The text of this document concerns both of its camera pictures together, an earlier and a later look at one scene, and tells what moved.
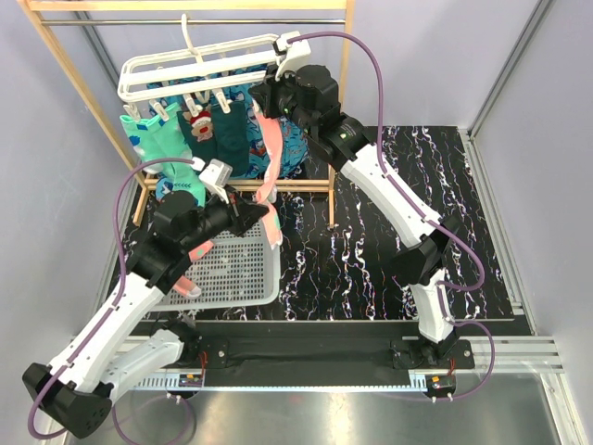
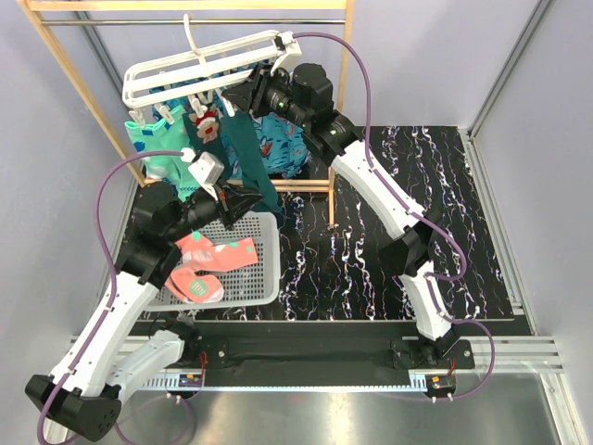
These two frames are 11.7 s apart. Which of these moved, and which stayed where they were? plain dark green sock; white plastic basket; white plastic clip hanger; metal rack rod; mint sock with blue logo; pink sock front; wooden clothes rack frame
Moved: plain dark green sock; pink sock front; white plastic clip hanger
Stayed: white plastic basket; mint sock with blue logo; metal rack rod; wooden clothes rack frame
